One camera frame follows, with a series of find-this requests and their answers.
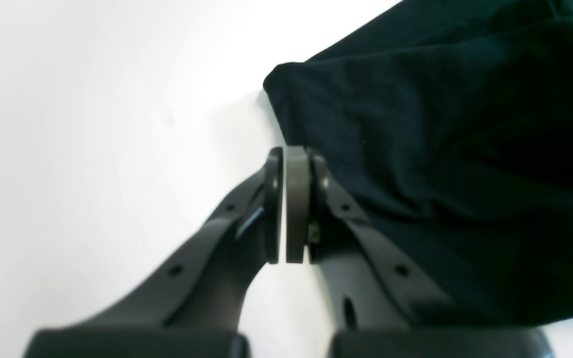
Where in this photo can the black T-shirt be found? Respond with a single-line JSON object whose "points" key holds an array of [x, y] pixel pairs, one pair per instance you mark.
{"points": [[451, 124]]}

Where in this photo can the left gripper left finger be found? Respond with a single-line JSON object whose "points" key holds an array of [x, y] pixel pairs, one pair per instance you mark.
{"points": [[190, 306]]}

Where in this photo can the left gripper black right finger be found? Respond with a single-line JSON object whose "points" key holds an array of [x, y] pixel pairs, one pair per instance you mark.
{"points": [[384, 304]]}

